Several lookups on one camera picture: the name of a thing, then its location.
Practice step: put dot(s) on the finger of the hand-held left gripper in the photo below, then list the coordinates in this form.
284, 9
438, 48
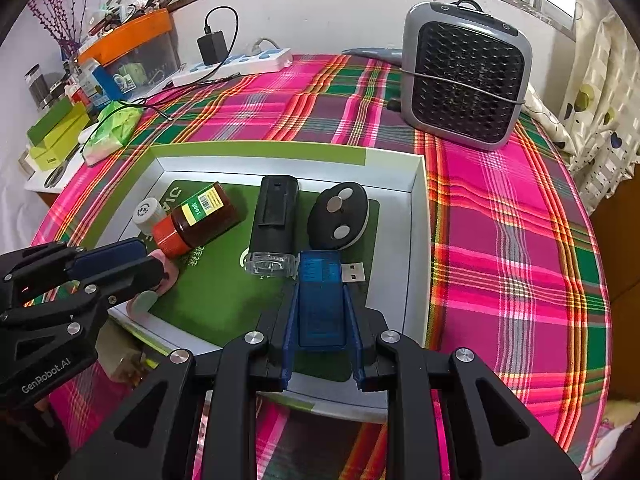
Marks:
135, 275
110, 255

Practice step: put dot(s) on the glass jar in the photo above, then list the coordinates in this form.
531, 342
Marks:
37, 87

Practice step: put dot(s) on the blue white carton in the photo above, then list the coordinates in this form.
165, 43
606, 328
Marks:
107, 85

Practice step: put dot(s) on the blue translucent usb device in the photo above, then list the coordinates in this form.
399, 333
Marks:
320, 300

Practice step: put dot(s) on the grey scissors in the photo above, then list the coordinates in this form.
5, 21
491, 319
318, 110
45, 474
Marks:
52, 177

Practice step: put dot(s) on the brown bottle red cap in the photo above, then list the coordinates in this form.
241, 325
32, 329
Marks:
205, 215

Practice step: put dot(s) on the wooden furniture panel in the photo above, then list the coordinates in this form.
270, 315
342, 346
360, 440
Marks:
625, 260

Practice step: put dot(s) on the black oval key fob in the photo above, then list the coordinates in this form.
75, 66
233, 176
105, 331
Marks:
330, 225

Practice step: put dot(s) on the beige printed packet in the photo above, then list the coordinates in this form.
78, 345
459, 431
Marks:
125, 360

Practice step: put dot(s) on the black charger block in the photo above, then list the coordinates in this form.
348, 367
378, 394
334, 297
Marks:
212, 46

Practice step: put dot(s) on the grey oblong plastic object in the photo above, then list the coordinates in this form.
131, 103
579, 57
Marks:
375, 52

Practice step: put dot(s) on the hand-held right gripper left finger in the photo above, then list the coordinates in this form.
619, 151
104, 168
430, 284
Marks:
290, 330

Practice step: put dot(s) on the grey mini heater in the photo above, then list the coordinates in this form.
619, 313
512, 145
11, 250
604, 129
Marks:
465, 80

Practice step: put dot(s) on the green tissue pack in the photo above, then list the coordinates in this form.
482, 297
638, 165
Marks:
112, 130

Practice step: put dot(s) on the pink mint nail clipper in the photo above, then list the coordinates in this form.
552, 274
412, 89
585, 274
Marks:
170, 277

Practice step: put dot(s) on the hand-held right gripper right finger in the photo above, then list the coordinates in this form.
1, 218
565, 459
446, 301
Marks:
352, 330

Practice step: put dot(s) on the white power strip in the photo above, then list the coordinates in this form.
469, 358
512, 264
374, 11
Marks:
260, 62

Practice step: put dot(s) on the grey white plug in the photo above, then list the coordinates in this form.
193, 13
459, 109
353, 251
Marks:
265, 46

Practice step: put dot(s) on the pile of small tools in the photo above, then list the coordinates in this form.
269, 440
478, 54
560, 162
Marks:
115, 12

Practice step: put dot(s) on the purple flower branches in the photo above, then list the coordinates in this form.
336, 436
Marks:
67, 35

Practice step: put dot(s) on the dark green cardboard box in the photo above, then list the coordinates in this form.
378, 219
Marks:
55, 122

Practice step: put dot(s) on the white green cardboard box tray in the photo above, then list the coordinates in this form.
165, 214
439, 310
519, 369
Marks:
400, 240

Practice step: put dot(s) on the cream dotted curtain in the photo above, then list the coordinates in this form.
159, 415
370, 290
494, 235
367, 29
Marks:
600, 110

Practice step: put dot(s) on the green printed pad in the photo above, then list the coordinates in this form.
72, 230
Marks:
225, 300

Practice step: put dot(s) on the orange lid storage bin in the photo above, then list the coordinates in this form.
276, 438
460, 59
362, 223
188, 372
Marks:
135, 27

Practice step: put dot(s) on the black clear-lens light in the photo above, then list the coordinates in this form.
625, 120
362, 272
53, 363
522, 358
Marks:
272, 220

